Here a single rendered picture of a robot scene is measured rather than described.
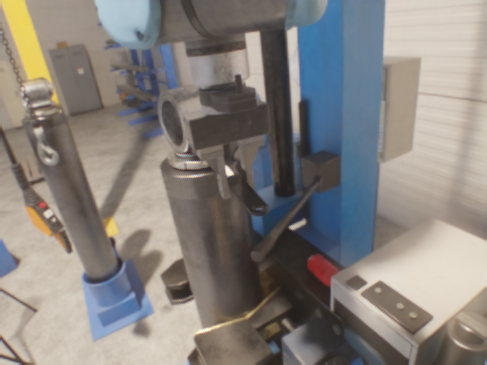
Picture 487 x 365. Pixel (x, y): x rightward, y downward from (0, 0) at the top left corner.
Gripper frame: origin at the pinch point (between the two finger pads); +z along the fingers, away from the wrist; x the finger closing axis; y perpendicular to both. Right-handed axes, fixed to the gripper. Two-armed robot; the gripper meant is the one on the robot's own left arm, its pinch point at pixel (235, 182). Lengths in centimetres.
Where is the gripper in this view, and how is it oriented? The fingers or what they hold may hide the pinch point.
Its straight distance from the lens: 56.6
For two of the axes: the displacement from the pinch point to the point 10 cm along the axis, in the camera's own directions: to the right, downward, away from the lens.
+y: -3.4, -3.8, 8.6
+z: 1.2, 8.9, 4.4
